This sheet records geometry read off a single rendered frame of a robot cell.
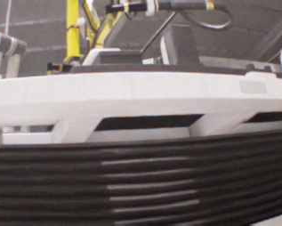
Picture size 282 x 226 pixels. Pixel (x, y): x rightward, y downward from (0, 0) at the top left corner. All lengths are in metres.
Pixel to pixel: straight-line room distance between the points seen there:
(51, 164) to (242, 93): 0.57
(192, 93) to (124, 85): 0.16
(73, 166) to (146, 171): 0.23
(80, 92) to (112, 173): 0.40
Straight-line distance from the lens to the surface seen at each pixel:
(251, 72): 1.25
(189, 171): 1.45
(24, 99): 1.00
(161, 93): 1.09
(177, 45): 1.22
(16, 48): 3.21
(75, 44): 2.49
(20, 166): 1.31
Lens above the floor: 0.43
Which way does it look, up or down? 16 degrees up
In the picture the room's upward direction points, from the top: 9 degrees counter-clockwise
